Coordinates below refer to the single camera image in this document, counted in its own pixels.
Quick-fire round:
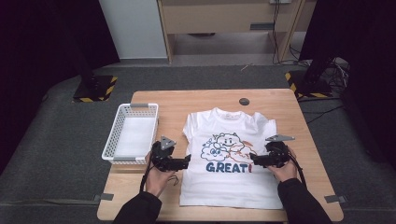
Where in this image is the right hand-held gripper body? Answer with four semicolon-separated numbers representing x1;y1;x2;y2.
264;133;296;169

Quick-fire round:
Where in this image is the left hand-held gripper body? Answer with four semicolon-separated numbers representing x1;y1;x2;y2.
149;135;177;172

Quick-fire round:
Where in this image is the white cartoon print t-shirt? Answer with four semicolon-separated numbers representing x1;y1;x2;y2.
179;106;284;210

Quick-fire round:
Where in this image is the person's right hand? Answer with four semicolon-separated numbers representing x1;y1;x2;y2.
266;146;299;183

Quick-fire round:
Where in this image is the person's left hand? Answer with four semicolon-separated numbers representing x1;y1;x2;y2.
144;151;177;199

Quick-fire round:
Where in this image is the white plastic basket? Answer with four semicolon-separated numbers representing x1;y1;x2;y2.
101;103;160;165

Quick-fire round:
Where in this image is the grey tape strip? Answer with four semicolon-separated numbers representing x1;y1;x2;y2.
92;192;115;202
323;194;348;204

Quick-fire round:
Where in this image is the black stand with striped base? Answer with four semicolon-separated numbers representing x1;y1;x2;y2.
72;46;119;104
284;55;333;99

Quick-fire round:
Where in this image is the white panel board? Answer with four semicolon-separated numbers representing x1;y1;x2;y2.
98;0;169;60

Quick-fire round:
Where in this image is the light wooden desk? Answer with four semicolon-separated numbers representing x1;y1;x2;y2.
156;0;314;63

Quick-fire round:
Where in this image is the black curtain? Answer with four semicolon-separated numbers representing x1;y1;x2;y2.
298;0;396;171
0;0;121;175

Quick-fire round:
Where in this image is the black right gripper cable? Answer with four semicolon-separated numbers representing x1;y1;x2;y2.
290;154;308;189

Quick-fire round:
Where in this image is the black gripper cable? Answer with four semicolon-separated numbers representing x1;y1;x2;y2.
290;154;308;189
139;161;154;192

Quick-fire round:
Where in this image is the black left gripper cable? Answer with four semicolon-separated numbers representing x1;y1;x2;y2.
139;161;154;192

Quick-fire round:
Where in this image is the black floor cable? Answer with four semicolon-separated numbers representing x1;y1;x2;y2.
298;96;345;124

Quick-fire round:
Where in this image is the bundle of black cables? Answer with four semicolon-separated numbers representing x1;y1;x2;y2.
325;57;350;94

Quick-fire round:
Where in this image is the black hanging cable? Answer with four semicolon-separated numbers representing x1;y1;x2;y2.
271;0;307;66

